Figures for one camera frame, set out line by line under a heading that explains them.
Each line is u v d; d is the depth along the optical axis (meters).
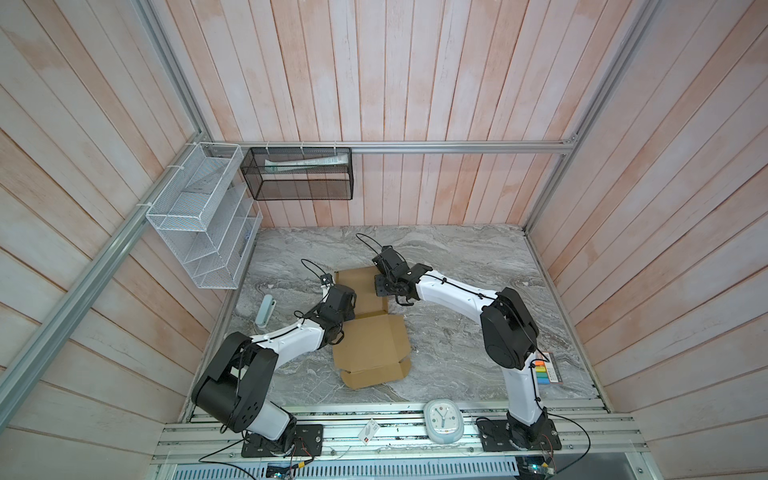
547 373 0.84
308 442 0.73
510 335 0.52
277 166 0.89
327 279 0.82
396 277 0.72
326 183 1.09
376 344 0.86
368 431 0.74
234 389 0.44
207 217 0.67
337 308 0.70
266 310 0.94
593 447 0.74
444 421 0.75
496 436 0.73
